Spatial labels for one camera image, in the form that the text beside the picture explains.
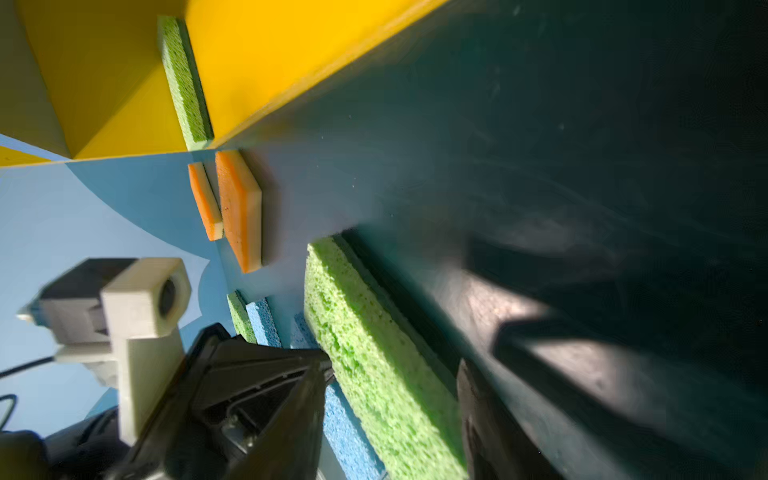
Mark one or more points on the blue sponge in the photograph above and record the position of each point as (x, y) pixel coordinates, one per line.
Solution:
(344, 432)
(262, 324)

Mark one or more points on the blue sponge centre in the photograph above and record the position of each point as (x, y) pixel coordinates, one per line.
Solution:
(344, 432)

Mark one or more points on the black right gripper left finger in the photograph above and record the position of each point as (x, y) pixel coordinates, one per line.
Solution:
(289, 447)

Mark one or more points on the orange sponge left of centre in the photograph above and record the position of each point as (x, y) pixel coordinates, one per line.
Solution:
(241, 208)

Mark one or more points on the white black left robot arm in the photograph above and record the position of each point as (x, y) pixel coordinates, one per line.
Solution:
(85, 450)

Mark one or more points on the orange sponge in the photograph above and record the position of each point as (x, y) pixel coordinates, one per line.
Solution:
(206, 202)
(241, 208)

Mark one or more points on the green sponge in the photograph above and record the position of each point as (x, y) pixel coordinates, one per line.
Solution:
(184, 83)
(240, 317)
(409, 415)

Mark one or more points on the orange sponge far left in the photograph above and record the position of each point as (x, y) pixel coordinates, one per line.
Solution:
(206, 202)

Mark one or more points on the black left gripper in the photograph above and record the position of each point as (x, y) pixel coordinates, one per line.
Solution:
(226, 394)

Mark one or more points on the blue sponge left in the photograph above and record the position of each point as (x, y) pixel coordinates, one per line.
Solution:
(262, 324)

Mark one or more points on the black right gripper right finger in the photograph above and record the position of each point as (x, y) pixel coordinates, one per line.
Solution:
(495, 445)

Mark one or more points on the yellow wooden shelf unit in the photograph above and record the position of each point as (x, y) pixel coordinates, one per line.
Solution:
(83, 80)

